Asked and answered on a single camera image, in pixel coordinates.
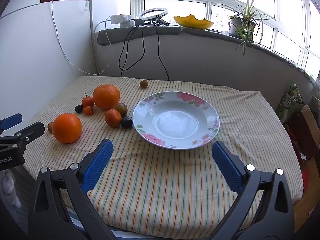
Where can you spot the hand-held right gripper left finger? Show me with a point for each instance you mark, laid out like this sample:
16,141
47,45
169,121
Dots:
96,165

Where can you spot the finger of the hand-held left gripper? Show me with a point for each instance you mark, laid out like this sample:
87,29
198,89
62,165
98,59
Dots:
11,120
27,132

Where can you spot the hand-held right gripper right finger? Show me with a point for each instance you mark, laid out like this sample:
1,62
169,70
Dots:
227,165

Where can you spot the small brown fruit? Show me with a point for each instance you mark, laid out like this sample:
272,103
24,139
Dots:
50,127

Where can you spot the large orange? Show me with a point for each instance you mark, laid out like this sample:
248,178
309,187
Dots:
67,128
106,100

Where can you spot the small mandarin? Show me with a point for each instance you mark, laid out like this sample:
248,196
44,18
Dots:
113,118

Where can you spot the dark purple plum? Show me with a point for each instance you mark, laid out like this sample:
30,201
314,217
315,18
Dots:
78,108
126,122

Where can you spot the green-brown round fruit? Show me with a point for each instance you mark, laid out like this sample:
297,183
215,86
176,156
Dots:
122,108

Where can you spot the floral white plate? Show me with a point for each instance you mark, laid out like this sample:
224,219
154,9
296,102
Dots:
176,120

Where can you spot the grey fuzzy cloth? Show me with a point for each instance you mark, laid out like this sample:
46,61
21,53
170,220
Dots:
8,187

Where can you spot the tiny orange kumquat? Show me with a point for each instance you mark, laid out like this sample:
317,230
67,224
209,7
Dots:
88,110

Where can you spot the blue striped cloth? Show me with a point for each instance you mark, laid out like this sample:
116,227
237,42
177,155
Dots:
73,217

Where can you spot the small tangerine with stem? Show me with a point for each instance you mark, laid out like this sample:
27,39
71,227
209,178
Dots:
88,101

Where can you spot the striped yellow tablecloth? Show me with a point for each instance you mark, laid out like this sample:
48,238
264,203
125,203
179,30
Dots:
162,180

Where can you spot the white cabinet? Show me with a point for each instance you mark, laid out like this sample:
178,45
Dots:
37,55

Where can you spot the brown cardboard box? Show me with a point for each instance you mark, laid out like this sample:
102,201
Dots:
306,130

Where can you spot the green plastic bag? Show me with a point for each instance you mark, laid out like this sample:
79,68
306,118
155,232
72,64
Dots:
290,102

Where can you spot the brown round fruit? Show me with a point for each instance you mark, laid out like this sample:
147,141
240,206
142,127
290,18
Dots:
143,84

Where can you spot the potted spider plant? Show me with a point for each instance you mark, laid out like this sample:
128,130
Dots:
243,23

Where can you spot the white power strip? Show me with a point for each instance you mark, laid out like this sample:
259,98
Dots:
121,20

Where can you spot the yellow pumpkin slice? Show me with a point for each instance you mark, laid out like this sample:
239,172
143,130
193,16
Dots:
193,22

